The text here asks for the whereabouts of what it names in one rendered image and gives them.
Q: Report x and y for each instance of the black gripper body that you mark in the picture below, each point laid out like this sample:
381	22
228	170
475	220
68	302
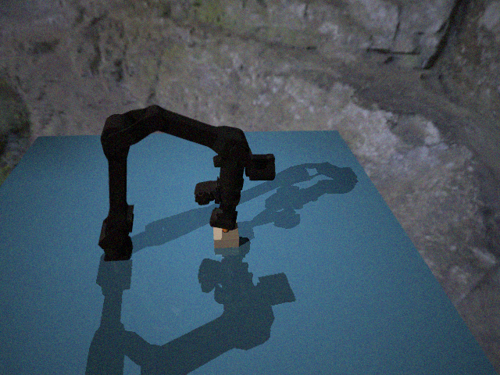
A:
225	216

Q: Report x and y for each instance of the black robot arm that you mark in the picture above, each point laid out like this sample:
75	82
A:
122	130

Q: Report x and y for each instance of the tan square block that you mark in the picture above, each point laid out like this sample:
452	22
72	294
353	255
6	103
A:
228	239

